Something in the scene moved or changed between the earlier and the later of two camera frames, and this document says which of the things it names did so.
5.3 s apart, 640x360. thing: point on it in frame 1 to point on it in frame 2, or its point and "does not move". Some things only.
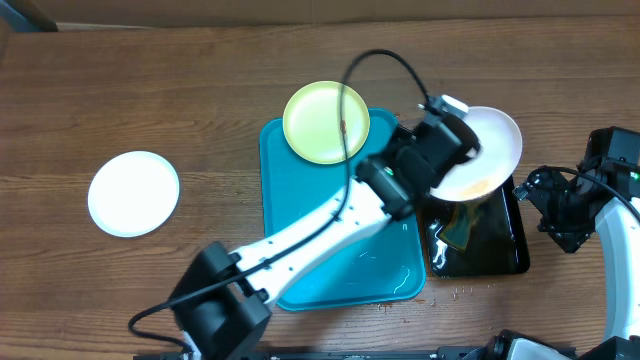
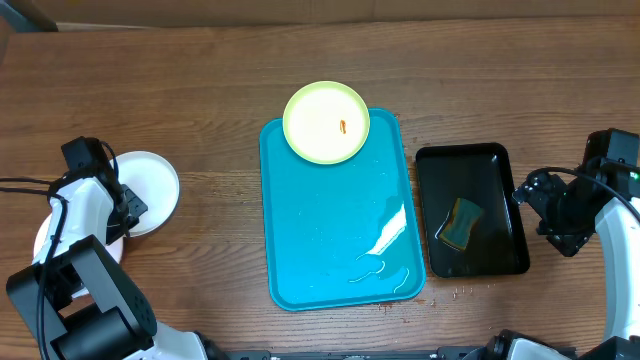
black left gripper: x=398 y=138 to x=137 y=206
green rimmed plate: x=311 y=122 does not move
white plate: x=133 y=194 does not move
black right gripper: x=535 y=193 does not move
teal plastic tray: x=387 y=267 does not move
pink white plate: x=493 y=167 to x=115 y=247
